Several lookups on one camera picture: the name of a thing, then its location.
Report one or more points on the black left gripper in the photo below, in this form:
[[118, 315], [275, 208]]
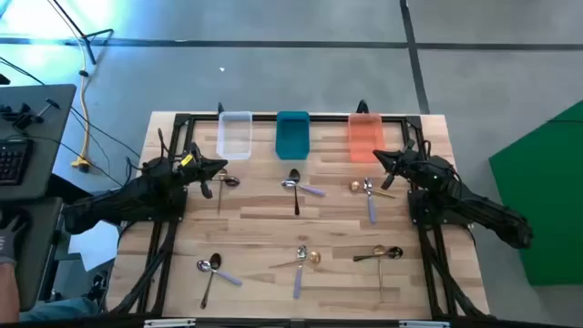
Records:
[[197, 171]]

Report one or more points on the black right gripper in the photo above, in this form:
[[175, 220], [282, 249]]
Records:
[[407, 164]]

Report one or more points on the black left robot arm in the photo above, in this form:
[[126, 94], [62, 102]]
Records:
[[136, 196]]

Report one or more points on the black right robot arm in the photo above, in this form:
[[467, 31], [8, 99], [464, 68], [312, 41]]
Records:
[[478, 205]]

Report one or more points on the person's forearm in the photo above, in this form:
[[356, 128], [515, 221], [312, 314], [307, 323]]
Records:
[[8, 291]]

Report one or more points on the orange translucent plastic bin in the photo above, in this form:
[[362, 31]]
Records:
[[364, 136]]

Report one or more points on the clear plastic bin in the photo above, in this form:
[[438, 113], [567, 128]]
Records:
[[234, 136]]

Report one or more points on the teal plastic bin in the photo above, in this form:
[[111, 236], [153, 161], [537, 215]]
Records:
[[292, 136]]

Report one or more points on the white paper sheet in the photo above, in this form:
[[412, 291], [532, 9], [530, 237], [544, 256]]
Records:
[[93, 248]]

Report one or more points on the black desk support bar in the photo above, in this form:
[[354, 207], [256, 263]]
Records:
[[61, 189]]

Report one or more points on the green panel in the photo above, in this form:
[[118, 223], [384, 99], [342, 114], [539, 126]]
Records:
[[546, 205]]

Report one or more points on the black tripod stand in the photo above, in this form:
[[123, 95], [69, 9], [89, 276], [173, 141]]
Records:
[[89, 50]]

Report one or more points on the dark grey desk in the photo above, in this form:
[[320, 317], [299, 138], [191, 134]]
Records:
[[38, 255]]

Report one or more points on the black desk clamp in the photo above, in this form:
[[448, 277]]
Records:
[[23, 119]]

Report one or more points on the black keyboard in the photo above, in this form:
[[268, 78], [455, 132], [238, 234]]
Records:
[[11, 161]]

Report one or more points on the black desk caster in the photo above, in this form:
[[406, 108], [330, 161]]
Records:
[[55, 296]]

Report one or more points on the person's leg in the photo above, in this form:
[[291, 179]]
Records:
[[54, 312]]

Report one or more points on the person's hand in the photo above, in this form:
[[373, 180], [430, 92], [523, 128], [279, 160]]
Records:
[[9, 241]]

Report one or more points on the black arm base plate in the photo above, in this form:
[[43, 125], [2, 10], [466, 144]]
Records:
[[180, 209], [421, 214]]

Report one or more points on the black aluminium table frame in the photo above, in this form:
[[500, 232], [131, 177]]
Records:
[[264, 118]]

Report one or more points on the white metal bracket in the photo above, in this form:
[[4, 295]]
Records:
[[169, 323], [424, 324]]

